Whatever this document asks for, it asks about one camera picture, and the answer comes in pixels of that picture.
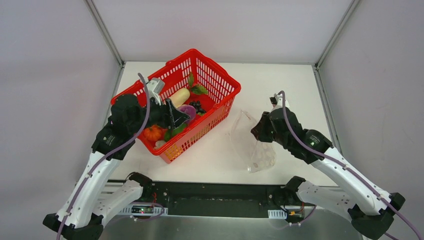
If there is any purple onion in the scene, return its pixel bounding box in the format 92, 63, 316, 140
178, 104, 197, 125

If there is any green toy pepper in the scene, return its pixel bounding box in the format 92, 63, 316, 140
163, 123, 188, 142

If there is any clear dotted zip top bag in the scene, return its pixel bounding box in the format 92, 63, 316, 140
229, 110, 276, 173

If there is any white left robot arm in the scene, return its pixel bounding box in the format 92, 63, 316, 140
43, 94, 190, 240

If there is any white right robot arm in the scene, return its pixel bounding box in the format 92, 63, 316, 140
250, 107, 405, 240

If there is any long white radish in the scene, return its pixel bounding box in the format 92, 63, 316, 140
169, 87, 191, 108

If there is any black grape bunch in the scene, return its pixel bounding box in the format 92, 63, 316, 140
189, 100, 207, 116

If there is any green leafy sprig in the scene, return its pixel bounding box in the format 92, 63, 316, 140
188, 72, 209, 95

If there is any red plastic shopping basket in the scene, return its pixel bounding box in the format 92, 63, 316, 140
110, 48, 242, 165

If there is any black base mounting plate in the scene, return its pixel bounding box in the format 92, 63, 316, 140
120, 181, 352, 220

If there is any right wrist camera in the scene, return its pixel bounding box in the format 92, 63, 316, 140
269, 93, 290, 110

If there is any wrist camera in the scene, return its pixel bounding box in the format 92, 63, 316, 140
145, 77, 165, 106
269, 93, 290, 110

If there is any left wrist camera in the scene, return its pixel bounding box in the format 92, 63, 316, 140
145, 77, 165, 106

